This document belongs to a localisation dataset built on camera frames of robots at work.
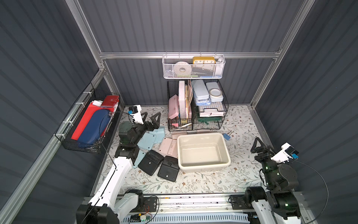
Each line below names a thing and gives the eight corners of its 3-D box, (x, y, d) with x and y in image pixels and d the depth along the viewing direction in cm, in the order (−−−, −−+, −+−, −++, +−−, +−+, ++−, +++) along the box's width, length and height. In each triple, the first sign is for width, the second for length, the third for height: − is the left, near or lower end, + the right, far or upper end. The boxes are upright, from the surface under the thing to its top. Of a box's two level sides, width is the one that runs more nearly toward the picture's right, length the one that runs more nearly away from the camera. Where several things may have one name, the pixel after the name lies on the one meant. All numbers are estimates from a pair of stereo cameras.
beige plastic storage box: (177, 176, 85) (176, 167, 74) (178, 141, 101) (177, 130, 89) (225, 176, 85) (232, 167, 74) (219, 141, 101) (223, 130, 89)
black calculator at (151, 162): (138, 167, 88) (136, 165, 86) (151, 150, 96) (150, 148, 93) (152, 176, 85) (151, 174, 82) (164, 158, 92) (164, 156, 90)
